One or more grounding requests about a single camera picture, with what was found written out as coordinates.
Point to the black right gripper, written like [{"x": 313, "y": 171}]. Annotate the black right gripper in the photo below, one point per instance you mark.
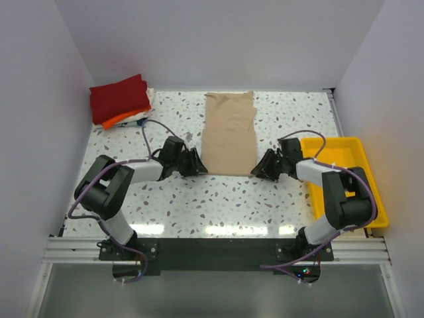
[{"x": 263, "y": 169}]

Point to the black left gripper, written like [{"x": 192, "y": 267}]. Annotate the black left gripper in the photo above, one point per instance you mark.
[{"x": 195, "y": 165}]

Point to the beige t-shirt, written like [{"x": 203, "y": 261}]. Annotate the beige t-shirt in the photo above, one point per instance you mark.
[{"x": 228, "y": 141}]

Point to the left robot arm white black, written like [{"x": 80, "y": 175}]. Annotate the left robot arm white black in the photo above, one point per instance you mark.
[{"x": 101, "y": 192}]

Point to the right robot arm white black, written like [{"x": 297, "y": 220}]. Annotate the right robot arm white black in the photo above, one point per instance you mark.
[{"x": 348, "y": 200}]

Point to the folded white blue t-shirt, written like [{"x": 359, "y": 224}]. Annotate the folded white blue t-shirt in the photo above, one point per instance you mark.
[{"x": 137, "y": 123}]

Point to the folded orange t-shirt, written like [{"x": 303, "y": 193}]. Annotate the folded orange t-shirt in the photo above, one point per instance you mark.
[{"x": 118, "y": 119}]

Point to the folded red t-shirt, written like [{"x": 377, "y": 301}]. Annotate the folded red t-shirt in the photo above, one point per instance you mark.
[{"x": 114, "y": 99}]

